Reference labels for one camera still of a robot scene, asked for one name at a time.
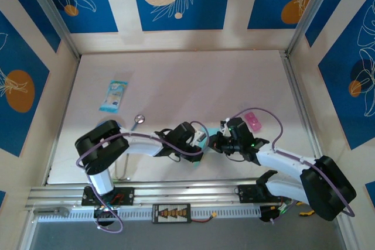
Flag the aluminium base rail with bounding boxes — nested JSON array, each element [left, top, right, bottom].
[[25, 178, 348, 211]]

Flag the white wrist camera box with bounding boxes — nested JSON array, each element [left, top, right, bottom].
[[190, 129, 206, 146], [219, 117, 233, 134]]

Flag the white slotted cable duct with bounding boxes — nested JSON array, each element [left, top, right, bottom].
[[36, 206, 261, 223]]

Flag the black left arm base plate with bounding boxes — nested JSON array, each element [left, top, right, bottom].
[[81, 187, 135, 206]]

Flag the aluminium side rail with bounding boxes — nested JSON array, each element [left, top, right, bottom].
[[279, 50, 329, 180]]

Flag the light blue cloth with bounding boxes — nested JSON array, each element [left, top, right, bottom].
[[195, 126, 220, 170]]

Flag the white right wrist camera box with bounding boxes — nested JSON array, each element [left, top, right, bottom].
[[219, 117, 233, 134]]

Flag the black power distribution board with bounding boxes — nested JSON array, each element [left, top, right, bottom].
[[152, 203, 192, 224]]

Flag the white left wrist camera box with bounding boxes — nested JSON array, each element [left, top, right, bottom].
[[190, 129, 206, 146]]

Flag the black controller board with lights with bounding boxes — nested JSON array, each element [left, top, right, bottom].
[[259, 205, 289, 223], [93, 204, 118, 219]]

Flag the pink pill box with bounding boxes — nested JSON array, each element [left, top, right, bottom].
[[244, 111, 263, 132]]

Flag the yellow handled pliers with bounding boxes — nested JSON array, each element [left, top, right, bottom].
[[297, 201, 316, 218]]

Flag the aluminium frame post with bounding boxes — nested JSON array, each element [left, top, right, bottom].
[[22, 0, 81, 60], [285, 0, 343, 57]]

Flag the grey metal bracket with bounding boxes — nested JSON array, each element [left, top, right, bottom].
[[33, 207, 70, 216]]

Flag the red black wire yellow plug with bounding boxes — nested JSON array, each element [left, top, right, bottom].
[[190, 213, 219, 224]]

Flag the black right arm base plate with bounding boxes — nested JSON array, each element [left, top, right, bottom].
[[237, 184, 285, 204]]

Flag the blue snack packet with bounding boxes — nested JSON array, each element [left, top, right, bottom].
[[98, 79, 129, 114]]

